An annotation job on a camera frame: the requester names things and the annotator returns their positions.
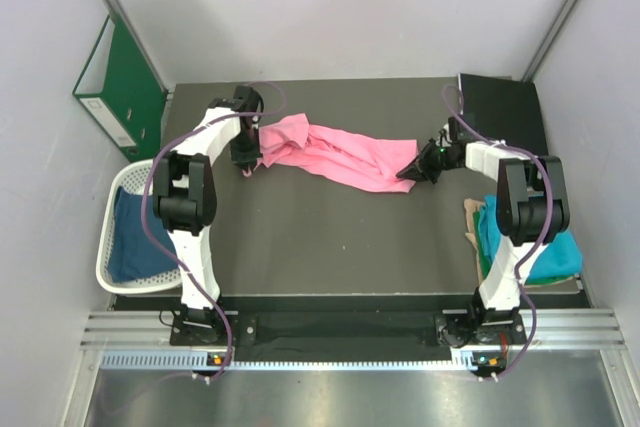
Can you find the green folded towel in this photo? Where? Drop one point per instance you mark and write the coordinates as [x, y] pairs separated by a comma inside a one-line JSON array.
[[485, 242]]

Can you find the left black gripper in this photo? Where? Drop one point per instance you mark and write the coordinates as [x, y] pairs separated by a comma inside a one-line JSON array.
[[248, 158]]

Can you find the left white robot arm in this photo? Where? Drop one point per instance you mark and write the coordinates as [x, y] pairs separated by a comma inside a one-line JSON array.
[[184, 200]]

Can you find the dark blue towel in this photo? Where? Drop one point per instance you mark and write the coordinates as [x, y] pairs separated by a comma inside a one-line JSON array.
[[133, 256]]

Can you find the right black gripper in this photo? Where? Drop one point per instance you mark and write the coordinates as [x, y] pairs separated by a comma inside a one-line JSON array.
[[419, 169]]

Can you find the white perforated plastic basket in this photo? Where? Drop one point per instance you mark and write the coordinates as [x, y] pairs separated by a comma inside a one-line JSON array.
[[132, 179]]

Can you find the green lever arch binder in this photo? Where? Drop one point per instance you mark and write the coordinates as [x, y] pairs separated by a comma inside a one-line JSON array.
[[119, 90]]

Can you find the pink towel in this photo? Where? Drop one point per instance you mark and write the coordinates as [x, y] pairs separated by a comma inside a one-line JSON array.
[[351, 159]]

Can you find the turquoise folded towel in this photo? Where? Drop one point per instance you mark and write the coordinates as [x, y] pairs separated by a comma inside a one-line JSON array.
[[555, 257]]

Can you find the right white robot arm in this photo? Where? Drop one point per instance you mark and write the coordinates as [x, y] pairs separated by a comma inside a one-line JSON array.
[[531, 210]]

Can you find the aluminium extrusion rail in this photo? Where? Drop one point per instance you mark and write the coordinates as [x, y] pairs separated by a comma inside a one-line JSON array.
[[557, 329]]

